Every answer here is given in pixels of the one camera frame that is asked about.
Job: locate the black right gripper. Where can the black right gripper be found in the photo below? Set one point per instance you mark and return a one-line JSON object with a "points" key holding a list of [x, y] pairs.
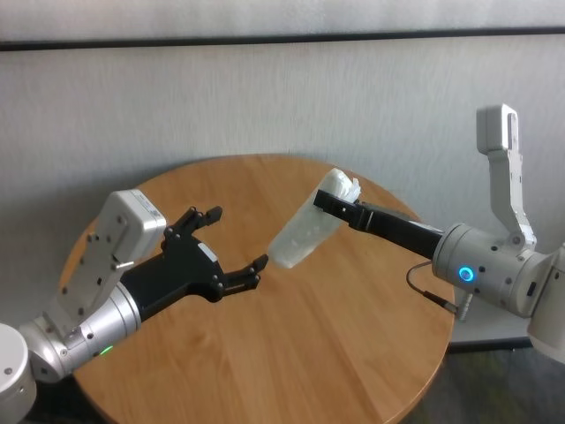
{"points": [[397, 229]]}

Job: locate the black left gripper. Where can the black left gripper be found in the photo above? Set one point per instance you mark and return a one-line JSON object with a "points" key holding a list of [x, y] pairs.
{"points": [[176, 269]]}

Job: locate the white sandbag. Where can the white sandbag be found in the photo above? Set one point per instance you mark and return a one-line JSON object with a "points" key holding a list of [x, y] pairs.
{"points": [[309, 229]]}

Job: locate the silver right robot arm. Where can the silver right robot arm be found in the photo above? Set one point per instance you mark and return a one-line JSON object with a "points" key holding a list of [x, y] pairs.
{"points": [[499, 274]]}

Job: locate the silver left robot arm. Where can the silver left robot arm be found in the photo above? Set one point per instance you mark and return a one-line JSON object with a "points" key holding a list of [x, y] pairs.
{"points": [[79, 335]]}

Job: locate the black baseboard strip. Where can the black baseboard strip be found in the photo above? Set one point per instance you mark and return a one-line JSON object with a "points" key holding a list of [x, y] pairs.
{"points": [[485, 344]]}

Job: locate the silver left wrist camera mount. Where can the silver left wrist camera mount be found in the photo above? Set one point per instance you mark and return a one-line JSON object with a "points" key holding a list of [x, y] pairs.
{"points": [[128, 229]]}

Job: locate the black wall rail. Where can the black wall rail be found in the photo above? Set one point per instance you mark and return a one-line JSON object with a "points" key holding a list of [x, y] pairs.
{"points": [[265, 39]]}

